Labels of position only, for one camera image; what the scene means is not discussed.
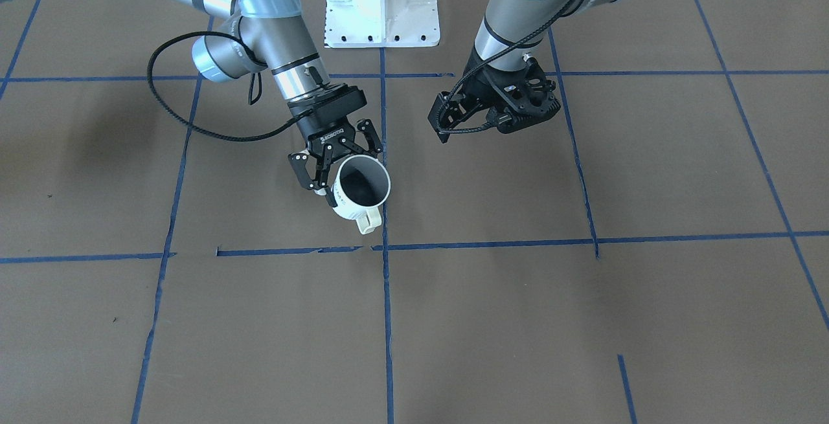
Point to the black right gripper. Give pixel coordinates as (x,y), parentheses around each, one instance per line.
(327,131)

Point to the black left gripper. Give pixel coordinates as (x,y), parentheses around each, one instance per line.
(476,92)

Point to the white mug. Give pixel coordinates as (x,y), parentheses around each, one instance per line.
(361,186)

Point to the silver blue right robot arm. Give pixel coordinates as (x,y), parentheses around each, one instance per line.
(271,36)

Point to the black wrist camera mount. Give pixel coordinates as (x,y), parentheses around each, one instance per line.
(520,99)

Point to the white pedestal column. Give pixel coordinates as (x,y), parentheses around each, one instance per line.
(355,24)

